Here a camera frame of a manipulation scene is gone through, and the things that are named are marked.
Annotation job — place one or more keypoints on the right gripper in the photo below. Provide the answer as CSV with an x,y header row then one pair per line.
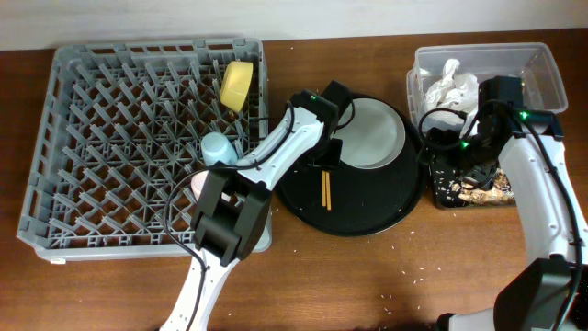
x,y
447,139

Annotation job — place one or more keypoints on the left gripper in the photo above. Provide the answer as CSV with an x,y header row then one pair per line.
x,y
333,157

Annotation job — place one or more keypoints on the wooden chopstick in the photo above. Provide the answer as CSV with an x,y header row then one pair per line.
x,y
328,194
324,197

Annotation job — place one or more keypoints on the food scraps with rice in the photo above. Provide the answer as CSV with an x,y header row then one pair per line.
x,y
450,192

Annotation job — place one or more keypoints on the grey round plate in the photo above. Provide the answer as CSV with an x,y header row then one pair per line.
x,y
374,137

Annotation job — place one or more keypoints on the white napkin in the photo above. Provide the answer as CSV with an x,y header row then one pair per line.
x,y
453,91

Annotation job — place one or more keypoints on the blue plastic cup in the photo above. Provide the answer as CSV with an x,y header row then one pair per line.
x,y
216,147

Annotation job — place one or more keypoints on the yellow bowl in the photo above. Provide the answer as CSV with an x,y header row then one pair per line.
x,y
235,85

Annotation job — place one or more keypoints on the pink plastic cup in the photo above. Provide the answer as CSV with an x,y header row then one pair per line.
x,y
197,183

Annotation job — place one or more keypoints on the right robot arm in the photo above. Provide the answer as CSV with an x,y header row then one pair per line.
x,y
551,292

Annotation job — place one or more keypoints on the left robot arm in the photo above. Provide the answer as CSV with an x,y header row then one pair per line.
x,y
235,200

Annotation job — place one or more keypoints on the black rectangular tray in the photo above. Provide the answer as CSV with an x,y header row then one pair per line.
x,y
481,186

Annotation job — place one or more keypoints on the round black tray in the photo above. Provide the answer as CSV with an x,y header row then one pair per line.
x,y
363,202

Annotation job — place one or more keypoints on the clear plastic bin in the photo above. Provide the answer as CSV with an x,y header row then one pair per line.
x,y
532,62

